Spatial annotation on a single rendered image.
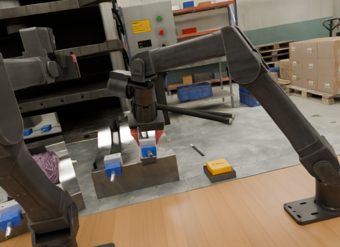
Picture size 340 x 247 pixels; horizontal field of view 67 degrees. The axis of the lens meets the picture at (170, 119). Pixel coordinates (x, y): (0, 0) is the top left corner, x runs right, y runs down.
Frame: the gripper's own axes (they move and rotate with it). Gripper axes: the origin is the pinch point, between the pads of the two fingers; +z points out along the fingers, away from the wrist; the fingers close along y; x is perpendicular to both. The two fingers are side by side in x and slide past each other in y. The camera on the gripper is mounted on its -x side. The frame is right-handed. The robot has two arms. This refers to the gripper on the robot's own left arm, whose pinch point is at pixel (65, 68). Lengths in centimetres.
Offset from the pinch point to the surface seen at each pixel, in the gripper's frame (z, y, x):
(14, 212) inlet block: -22.7, 15.2, 33.3
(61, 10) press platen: 69, 13, -31
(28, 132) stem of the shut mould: 62, 46, 30
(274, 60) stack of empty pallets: 546, -361, 61
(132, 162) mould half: -11.1, -15.3, 30.9
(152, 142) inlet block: -11.1, -22.5, 25.9
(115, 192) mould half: -12.1, -8.5, 39.0
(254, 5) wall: 630, -361, -87
